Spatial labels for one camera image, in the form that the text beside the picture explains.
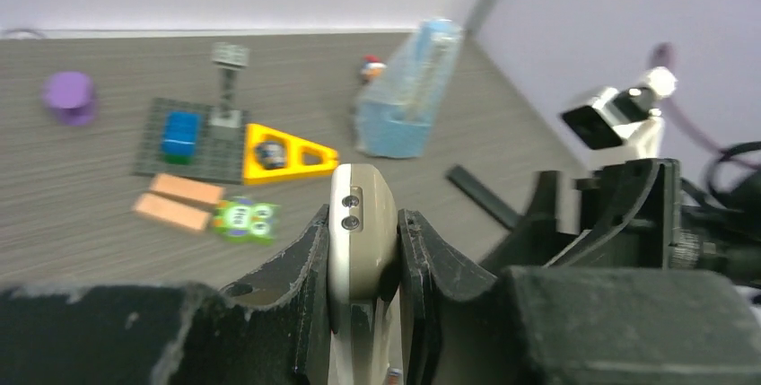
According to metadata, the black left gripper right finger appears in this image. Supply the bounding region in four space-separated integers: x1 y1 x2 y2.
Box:
398 210 760 384

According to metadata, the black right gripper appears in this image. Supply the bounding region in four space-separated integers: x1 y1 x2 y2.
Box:
478 159 703 278

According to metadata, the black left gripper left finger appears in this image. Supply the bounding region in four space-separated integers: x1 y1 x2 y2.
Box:
1 207 330 384

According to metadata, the white remote control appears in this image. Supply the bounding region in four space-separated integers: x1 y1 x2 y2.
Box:
328 163 399 384

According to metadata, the black remote control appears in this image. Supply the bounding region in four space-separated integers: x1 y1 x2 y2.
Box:
445 165 520 231

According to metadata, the green monster toy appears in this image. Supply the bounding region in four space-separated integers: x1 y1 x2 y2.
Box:
211 197 280 245

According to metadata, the tan wooden block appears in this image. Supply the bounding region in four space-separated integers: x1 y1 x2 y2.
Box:
133 193 212 232
149 173 225 207

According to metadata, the yellow triangular toy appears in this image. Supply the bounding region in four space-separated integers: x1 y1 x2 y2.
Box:
241 124 339 185

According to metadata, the grey building brick plate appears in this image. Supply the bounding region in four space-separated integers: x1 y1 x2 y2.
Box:
132 98 249 185

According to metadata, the blue building brick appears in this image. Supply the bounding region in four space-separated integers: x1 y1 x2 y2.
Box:
160 111 201 164

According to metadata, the blue translucent metronome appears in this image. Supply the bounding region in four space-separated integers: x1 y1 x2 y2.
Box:
354 19 463 159

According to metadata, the purple cap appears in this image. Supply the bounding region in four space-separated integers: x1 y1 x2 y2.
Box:
41 71 97 126

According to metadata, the grey brick post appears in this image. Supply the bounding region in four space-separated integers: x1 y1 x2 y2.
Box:
208 42 249 135

